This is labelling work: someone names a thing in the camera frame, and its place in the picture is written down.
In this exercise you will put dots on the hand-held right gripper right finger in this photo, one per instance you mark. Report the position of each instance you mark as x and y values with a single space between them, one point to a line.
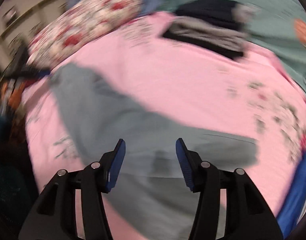
186 167

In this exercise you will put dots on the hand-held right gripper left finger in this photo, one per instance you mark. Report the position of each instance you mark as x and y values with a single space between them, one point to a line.
115 167

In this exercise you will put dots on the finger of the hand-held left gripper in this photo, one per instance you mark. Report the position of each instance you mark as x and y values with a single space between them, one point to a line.
37 73

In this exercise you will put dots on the person's left forearm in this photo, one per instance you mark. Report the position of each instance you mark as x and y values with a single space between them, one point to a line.
15 92

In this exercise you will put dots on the folded black pants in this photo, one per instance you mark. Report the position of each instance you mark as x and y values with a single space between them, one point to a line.
218 47

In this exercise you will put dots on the folded light grey pants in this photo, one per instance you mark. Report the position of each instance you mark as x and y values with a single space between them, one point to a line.
205 31

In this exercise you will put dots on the folded dark navy pants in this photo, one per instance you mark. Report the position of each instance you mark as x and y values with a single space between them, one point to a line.
208 11

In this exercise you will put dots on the red floral pillow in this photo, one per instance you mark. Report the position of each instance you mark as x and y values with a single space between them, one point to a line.
87 22

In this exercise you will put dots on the dark teal cloth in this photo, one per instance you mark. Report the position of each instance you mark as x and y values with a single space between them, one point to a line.
10 180

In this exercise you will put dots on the bright blue cloth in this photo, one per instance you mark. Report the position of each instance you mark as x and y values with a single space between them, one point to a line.
298 192

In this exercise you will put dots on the teal heart-print blanket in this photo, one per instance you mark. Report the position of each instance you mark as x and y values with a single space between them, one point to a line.
273 5

